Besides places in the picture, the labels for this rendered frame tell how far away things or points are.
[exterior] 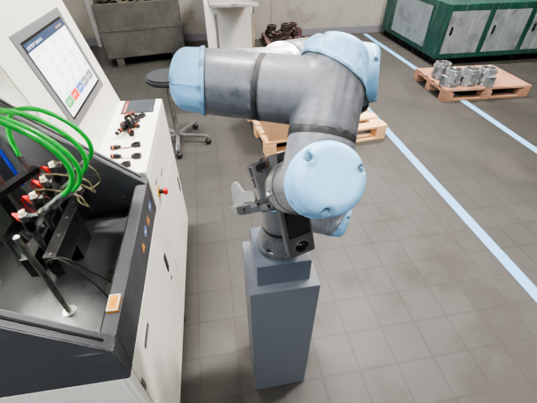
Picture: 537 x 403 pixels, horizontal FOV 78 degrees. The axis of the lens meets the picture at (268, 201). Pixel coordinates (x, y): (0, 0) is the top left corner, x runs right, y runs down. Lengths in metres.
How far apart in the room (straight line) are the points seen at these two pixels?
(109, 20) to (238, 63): 5.33
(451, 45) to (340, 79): 5.70
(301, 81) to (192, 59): 0.12
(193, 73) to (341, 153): 0.18
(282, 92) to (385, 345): 1.79
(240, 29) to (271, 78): 4.67
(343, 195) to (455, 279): 2.16
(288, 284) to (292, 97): 0.86
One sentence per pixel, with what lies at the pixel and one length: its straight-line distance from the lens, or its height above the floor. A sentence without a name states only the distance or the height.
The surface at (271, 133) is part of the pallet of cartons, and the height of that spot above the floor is 0.23.
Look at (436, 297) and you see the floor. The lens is 2.31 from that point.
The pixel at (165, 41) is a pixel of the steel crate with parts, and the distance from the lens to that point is 5.79.
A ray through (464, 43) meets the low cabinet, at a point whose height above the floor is 0.31.
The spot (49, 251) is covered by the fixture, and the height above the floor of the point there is 0.98.
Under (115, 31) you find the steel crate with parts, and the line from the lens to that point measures 5.72.
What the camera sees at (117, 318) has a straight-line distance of 0.99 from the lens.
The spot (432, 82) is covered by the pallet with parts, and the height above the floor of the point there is 0.12.
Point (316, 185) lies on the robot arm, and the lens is 0.31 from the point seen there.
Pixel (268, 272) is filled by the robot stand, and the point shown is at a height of 0.87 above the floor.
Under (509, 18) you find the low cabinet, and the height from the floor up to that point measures 0.62.
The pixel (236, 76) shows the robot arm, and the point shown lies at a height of 1.61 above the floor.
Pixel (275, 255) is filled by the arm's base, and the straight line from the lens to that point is 1.06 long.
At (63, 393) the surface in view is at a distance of 1.17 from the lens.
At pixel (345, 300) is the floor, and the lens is 2.12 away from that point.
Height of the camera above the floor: 1.74
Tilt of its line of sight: 41 degrees down
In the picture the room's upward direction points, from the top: straight up
